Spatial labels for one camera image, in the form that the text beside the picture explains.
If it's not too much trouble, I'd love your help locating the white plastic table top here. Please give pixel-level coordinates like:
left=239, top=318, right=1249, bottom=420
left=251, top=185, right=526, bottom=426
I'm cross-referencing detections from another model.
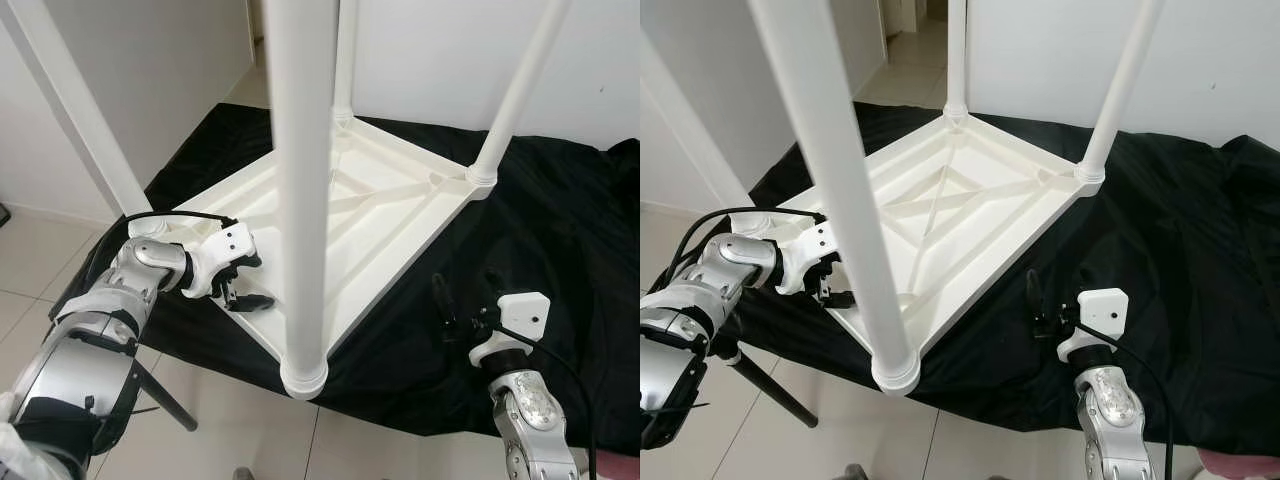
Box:
left=770, top=108, right=1106, bottom=396
left=125, top=112, right=499, bottom=401

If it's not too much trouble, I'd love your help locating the black metal table leg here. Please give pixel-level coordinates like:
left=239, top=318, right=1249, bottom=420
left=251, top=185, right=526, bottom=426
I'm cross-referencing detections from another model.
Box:
left=135, top=360, right=199, bottom=433
left=730, top=350, right=819, bottom=429

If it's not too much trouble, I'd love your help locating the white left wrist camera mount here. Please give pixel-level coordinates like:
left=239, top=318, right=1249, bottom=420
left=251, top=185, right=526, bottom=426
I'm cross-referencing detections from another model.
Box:
left=775, top=222, right=841, bottom=296
left=180, top=222, right=256, bottom=299

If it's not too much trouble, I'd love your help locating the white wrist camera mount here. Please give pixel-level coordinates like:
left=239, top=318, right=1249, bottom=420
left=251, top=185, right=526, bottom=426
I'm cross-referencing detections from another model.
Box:
left=180, top=222, right=256, bottom=299
left=1055, top=288, right=1131, bottom=363
left=468, top=291, right=553, bottom=366
left=775, top=222, right=841, bottom=296

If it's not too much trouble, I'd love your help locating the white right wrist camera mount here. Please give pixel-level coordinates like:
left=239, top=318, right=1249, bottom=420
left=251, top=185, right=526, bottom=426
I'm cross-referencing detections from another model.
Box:
left=468, top=291, right=553, bottom=366
left=1055, top=288, right=1131, bottom=363

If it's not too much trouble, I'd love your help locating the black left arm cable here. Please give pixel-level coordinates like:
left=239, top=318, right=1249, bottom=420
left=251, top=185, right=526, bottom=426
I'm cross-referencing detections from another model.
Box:
left=660, top=207, right=829, bottom=291
left=80, top=210, right=239, bottom=301

